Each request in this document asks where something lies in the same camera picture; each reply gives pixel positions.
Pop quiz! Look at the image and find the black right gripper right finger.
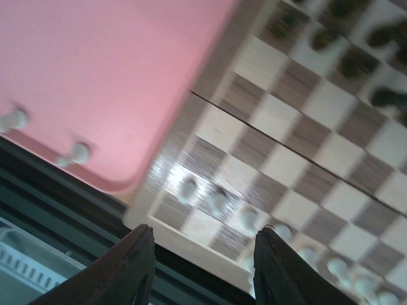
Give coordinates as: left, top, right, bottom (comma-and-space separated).
254, 225, 356, 305

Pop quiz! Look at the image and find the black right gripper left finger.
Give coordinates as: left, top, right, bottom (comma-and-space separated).
31, 224, 155, 305

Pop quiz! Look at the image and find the white chess pawn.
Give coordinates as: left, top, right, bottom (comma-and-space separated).
239, 207, 258, 231
179, 179, 197, 204
208, 191, 227, 217
274, 224, 293, 243
298, 246, 317, 267

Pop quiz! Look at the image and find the white chess piece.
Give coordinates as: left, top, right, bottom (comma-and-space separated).
244, 256, 254, 275
326, 257, 352, 288
55, 143, 90, 168
354, 276, 380, 304
377, 290, 399, 305
0, 109, 28, 133

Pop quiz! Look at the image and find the dark chess pawn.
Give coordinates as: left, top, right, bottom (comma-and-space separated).
340, 53, 378, 79
370, 87, 406, 109
311, 29, 340, 51
271, 14, 296, 39

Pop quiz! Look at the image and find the dark chess bishop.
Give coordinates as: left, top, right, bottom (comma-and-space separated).
366, 20, 406, 48

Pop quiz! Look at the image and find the dark chess knight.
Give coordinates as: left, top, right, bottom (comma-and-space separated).
329, 0, 368, 18

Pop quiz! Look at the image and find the wooden chessboard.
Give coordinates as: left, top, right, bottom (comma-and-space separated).
124, 1, 406, 304

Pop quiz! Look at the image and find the pink plastic tray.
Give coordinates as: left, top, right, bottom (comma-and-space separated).
1, 1, 238, 194

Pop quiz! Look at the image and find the black aluminium frame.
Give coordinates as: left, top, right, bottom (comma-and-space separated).
1, 140, 253, 304

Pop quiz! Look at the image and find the light blue cable duct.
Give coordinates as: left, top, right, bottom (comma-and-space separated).
1, 245, 66, 294

